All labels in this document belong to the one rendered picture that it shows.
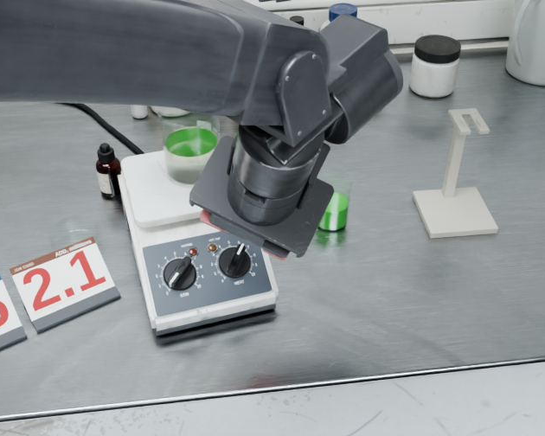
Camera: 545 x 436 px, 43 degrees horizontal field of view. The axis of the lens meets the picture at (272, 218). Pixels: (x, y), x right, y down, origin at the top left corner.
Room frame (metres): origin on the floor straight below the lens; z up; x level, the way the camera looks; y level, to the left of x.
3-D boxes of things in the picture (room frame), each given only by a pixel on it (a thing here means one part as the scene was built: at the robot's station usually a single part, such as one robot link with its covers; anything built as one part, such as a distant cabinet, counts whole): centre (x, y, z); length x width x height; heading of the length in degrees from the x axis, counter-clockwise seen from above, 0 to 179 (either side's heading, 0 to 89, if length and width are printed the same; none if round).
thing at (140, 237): (0.57, 0.09, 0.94); 0.22 x 0.13 x 0.08; 17
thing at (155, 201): (0.59, 0.10, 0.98); 0.12 x 0.12 x 0.01; 17
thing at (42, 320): (0.51, 0.21, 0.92); 0.09 x 0.06 x 0.04; 123
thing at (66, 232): (0.59, 0.22, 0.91); 0.06 x 0.06 x 0.02
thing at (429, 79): (0.94, -0.25, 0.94); 0.07 x 0.07 x 0.07
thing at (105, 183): (0.69, 0.20, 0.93); 0.03 x 0.03 x 0.07
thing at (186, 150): (0.60, 0.08, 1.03); 0.07 x 0.06 x 0.08; 19
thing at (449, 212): (0.64, -0.22, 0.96); 0.08 x 0.08 x 0.13; 6
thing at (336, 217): (0.63, -0.07, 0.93); 0.04 x 0.04 x 0.06
